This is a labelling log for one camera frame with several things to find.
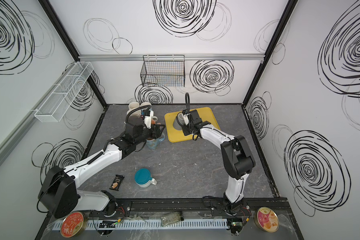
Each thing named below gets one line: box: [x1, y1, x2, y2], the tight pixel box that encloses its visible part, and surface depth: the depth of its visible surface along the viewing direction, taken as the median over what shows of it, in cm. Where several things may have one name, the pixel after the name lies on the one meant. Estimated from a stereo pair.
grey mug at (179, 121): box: [173, 112, 187, 130], surface depth 87 cm
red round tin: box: [60, 211, 88, 238], surface depth 68 cm
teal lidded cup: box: [134, 168, 157, 188], surface depth 78 cm
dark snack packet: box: [109, 174, 125, 191], surface depth 83 cm
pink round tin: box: [253, 206, 280, 233], surface depth 69 cm
